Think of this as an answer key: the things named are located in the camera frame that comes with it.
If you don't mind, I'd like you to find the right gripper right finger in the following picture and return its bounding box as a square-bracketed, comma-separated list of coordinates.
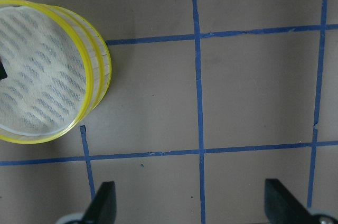
[264, 179, 320, 224]

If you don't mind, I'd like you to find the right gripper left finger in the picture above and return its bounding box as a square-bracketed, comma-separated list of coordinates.
[80, 181, 116, 224]

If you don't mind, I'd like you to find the yellow steamer basket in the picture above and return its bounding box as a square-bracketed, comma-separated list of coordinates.
[1, 0, 112, 144]

